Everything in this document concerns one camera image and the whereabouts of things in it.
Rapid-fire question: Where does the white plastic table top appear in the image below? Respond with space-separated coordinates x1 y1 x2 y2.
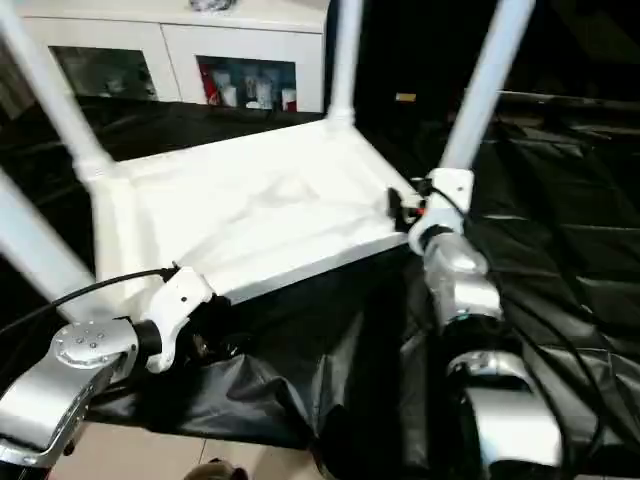
73 116 427 322

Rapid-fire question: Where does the white plastic table leg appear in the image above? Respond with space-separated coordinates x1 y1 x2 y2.
438 0 537 175
0 0 115 182
326 0 362 135
0 168 97 322

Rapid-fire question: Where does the black mat cloth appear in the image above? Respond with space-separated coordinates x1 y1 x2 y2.
0 97 640 474

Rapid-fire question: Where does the grey metal bar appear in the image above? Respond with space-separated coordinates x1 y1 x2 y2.
498 88 640 110

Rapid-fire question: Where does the grey bundle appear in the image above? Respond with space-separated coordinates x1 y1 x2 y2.
187 0 237 13

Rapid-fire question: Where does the white glass-door cabinet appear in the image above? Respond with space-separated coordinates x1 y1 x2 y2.
18 0 332 115

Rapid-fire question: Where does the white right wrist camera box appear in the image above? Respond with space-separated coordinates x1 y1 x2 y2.
406 166 476 257

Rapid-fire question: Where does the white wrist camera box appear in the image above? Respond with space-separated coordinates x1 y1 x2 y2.
138 265 217 376
406 166 476 257

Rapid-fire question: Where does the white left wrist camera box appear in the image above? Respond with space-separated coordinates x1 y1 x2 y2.
138 265 217 376

